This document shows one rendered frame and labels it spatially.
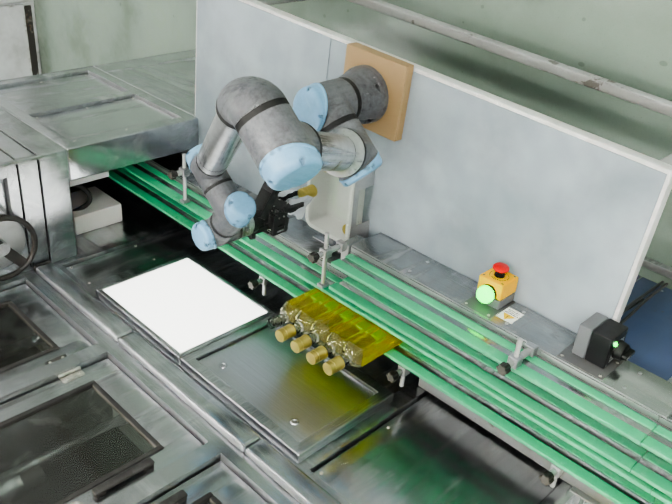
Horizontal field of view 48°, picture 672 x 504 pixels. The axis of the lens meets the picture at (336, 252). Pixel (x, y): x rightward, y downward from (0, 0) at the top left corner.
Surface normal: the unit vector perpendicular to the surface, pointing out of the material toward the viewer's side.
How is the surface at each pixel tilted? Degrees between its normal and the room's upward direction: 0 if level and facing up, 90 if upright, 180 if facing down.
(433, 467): 90
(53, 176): 90
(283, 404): 90
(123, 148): 90
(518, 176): 0
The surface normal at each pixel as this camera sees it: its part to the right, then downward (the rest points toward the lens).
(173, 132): 0.71, 0.40
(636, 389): 0.08, -0.86
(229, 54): -0.70, 0.30
